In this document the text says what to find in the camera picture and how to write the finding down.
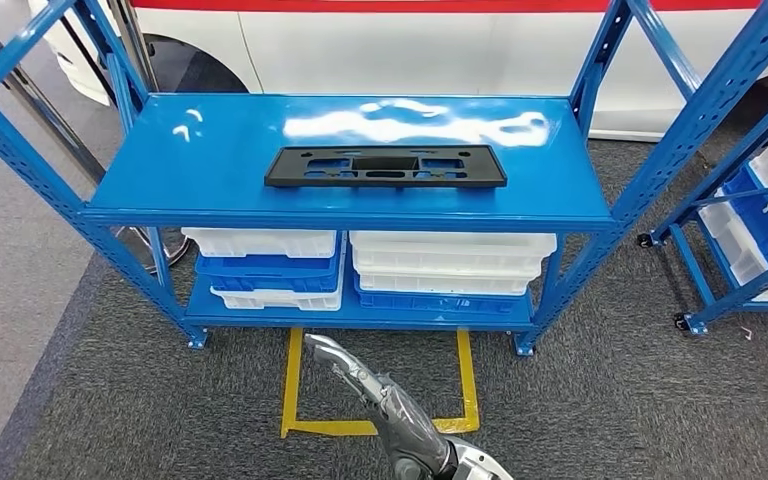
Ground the black plastic plate frame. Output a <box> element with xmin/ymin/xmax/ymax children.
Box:
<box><xmin>263</xmin><ymin>144</ymin><xmax>509</xmax><ymax>190</ymax></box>

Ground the wide white plastic bin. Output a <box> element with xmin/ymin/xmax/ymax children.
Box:
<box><xmin>356</xmin><ymin>268</ymin><xmax>538</xmax><ymax>297</ymax></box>
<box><xmin>349</xmin><ymin>231</ymin><xmax>558</xmax><ymax>278</ymax></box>

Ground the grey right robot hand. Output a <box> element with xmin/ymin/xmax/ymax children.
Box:
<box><xmin>303</xmin><ymin>333</ymin><xmax>456</xmax><ymax>480</ymax></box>

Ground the chrome stanchion post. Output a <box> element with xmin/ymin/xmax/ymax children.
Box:
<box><xmin>0</xmin><ymin>40</ymin><xmax>192</xmax><ymax>273</ymax></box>
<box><xmin>108</xmin><ymin>0</ymin><xmax>160</xmax><ymax>94</ymax></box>

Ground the blue metal shelf rack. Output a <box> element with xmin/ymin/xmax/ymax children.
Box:
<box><xmin>0</xmin><ymin>0</ymin><xmax>768</xmax><ymax>359</ymax></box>
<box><xmin>636</xmin><ymin>72</ymin><xmax>768</xmax><ymax>336</ymax></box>

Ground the wide blue plastic bin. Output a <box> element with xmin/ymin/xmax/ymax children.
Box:
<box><xmin>355</xmin><ymin>274</ymin><xmax>531</xmax><ymax>316</ymax></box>

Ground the white car with red stripe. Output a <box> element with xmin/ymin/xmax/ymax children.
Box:
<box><xmin>26</xmin><ymin>0</ymin><xmax>768</xmax><ymax>144</ymax></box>

